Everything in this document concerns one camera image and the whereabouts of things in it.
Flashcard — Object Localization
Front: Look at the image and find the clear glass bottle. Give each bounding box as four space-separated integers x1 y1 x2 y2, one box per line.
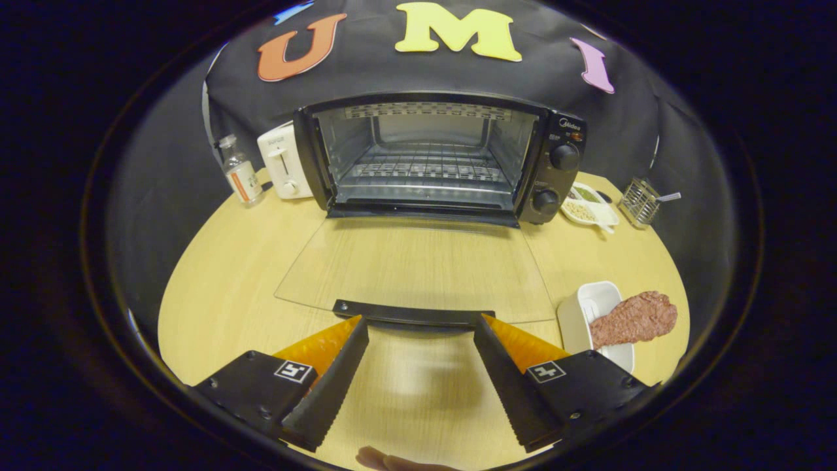
218 134 265 208

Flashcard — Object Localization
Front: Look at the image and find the wire mesh utensil holder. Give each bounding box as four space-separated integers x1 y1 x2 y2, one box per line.
617 177 661 230

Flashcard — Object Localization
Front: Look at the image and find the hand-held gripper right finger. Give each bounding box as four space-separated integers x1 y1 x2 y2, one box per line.
472 314 661 453

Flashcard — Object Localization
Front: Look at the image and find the white rectangular dish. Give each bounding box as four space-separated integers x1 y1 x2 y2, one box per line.
556 281 636 375

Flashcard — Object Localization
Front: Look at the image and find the black toaster oven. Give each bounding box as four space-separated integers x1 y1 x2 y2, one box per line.
273 90 588 329

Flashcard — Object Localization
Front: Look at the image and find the reddish brown meat slice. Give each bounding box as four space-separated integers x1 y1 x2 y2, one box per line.
589 291 679 349

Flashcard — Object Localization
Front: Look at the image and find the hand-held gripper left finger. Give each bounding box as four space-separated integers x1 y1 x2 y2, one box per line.
190 315 370 453

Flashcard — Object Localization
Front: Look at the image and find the white divided condiment dish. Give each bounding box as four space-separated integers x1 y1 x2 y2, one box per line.
561 182 620 234

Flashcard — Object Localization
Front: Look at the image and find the white pop-up toaster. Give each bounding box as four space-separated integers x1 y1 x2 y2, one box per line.
256 121 315 200

